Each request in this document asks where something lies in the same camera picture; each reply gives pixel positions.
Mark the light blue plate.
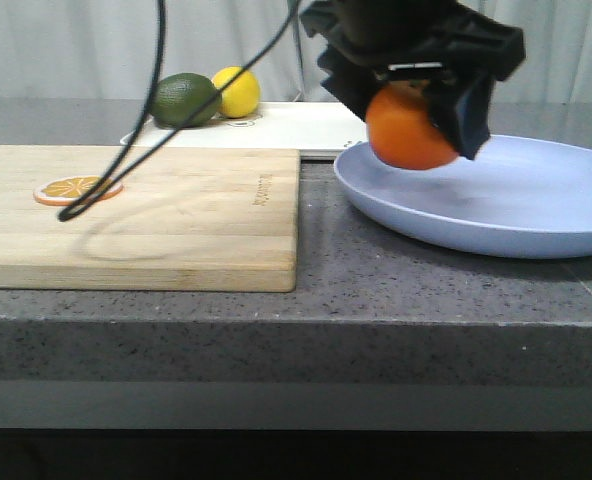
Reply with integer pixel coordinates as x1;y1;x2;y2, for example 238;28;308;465
334;135;592;259

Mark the yellow lemon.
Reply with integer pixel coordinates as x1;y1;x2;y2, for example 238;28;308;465
212;66;261;118

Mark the dark green lime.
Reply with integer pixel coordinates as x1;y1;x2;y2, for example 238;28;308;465
150;73;222;129

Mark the wooden cutting board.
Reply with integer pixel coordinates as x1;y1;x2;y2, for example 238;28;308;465
0;145;300;292

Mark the whole orange fruit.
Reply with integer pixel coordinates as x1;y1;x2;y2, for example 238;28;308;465
365;85;459;171

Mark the orange slice toy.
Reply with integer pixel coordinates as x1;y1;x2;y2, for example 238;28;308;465
33;175;124;206

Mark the black cable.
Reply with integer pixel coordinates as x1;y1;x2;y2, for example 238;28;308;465
57;0;305;223

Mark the white rectangular tray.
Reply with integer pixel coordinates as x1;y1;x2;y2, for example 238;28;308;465
119;101;372;162

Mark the grey curtain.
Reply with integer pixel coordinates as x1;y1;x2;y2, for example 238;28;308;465
0;1;592;103

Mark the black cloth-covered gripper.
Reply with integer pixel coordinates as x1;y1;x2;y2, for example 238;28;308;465
300;1;526;160

